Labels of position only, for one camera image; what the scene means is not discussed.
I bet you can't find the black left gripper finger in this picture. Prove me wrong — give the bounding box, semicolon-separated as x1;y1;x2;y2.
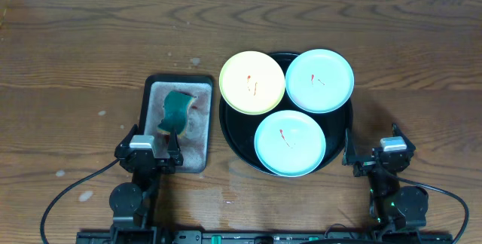
119;124;138;148
167;129;180;153

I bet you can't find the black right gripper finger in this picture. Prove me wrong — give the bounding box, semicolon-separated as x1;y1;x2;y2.
392;123;414;150
343;128;356;157

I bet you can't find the green yellow sponge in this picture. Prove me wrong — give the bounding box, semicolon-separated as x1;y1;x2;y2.
157;91;196;136

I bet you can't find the light blue plate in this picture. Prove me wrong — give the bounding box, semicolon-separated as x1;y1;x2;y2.
254;110;327;178
285;49;355;114

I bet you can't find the black rectangular soapy tray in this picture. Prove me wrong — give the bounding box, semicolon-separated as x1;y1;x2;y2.
130;75;213;173

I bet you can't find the black round tray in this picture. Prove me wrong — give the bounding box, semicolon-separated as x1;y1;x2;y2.
219;52;352;176

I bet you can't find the yellow plate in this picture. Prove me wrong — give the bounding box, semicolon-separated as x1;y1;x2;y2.
219;51;285;115

